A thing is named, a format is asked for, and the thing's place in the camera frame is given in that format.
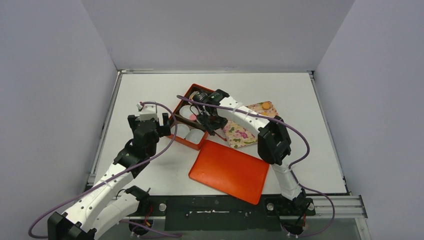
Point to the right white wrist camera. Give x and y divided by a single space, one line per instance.
200 96

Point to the white paper cup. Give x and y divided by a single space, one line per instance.
187 110
194 136
181 130

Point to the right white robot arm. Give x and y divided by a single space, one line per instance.
273 141

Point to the aluminium frame rail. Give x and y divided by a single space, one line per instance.
225 70

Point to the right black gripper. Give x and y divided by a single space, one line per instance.
210 120

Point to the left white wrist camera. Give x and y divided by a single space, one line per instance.
147 112

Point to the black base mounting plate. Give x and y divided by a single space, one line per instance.
224 212

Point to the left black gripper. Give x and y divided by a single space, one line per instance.
163 130

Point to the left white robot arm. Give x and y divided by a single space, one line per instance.
93 213

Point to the orange tin lid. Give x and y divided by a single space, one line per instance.
230 171

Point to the floral tray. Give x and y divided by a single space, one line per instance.
238 136

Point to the orange cookie tin box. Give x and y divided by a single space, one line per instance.
190 124

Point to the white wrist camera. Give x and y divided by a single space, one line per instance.
200 96
147 112

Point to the pink round cookie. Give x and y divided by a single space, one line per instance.
193 117

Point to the round orange cookie top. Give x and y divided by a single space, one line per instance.
266 105

